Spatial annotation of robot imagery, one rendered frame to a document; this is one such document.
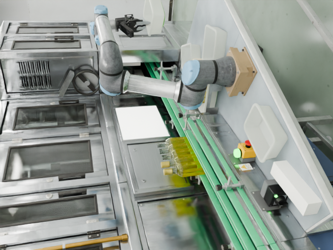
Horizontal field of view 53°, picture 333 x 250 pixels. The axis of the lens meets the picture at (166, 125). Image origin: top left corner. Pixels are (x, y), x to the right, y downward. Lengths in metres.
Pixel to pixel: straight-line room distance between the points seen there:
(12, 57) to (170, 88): 1.33
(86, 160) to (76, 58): 0.86
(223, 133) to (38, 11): 4.01
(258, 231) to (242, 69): 0.72
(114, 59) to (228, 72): 0.54
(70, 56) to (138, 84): 1.03
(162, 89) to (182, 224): 0.69
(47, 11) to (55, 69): 2.76
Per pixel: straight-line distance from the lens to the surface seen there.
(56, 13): 5.37
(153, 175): 1.94
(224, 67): 1.63
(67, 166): 2.10
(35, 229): 1.80
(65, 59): 2.64
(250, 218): 1.47
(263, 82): 1.60
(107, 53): 1.65
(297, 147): 1.43
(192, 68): 1.58
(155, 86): 1.68
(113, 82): 1.69
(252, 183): 1.59
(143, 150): 2.12
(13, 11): 5.90
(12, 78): 2.73
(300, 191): 1.36
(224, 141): 1.80
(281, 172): 1.42
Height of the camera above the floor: 1.57
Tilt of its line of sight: 15 degrees down
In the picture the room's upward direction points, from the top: 95 degrees counter-clockwise
